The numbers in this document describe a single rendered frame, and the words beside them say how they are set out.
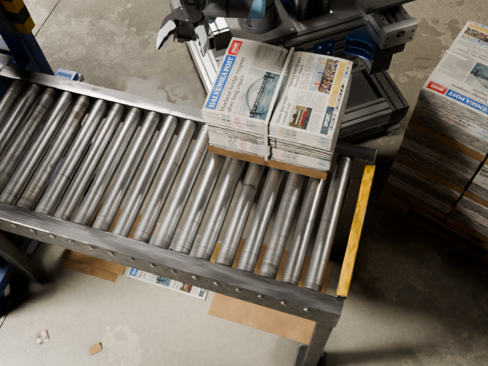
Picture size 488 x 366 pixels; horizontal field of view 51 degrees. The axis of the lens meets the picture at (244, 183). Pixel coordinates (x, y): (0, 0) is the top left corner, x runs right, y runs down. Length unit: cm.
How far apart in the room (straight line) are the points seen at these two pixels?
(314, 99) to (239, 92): 21
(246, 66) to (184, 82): 138
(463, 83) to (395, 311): 99
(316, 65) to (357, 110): 98
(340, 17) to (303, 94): 72
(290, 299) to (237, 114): 53
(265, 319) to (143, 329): 51
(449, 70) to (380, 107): 68
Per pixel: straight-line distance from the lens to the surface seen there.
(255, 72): 153
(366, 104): 252
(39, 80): 199
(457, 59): 195
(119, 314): 234
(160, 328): 228
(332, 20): 213
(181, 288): 231
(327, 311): 144
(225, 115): 144
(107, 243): 156
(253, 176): 159
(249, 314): 226
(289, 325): 225
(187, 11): 140
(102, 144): 175
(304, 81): 151
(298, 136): 143
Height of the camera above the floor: 218
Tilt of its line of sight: 60 degrees down
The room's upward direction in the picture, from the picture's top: 5 degrees counter-clockwise
